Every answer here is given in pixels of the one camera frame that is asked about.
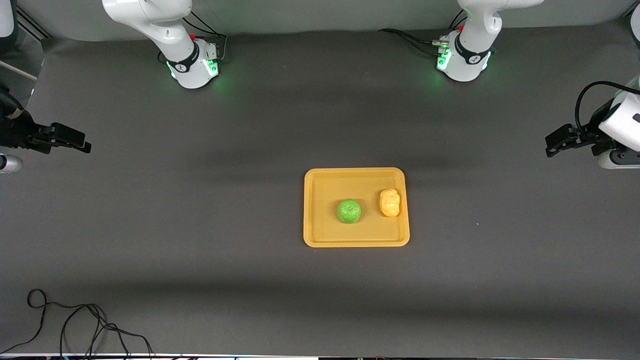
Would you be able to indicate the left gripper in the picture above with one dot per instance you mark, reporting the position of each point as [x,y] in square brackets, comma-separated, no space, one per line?
[594,132]

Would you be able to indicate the yellow potato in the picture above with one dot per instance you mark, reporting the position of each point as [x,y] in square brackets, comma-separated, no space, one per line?
[389,204]

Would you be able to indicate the yellow plastic tray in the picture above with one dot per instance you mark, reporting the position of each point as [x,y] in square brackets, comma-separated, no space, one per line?
[350,235]

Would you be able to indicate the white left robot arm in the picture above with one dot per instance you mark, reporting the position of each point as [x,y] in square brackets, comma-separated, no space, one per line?
[472,35]

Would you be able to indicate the thin white rod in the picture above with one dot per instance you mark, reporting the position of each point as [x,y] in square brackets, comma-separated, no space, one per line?
[20,71]

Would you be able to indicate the dark grey table mat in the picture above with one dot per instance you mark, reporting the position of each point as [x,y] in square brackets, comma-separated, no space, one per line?
[320,300]

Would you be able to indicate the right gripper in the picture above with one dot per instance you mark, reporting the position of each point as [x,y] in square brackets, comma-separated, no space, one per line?
[15,133]

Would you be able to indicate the green apple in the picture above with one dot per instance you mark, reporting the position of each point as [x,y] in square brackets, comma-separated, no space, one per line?
[349,211]

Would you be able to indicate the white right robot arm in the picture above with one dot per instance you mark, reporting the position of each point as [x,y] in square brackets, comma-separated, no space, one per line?
[165,30]

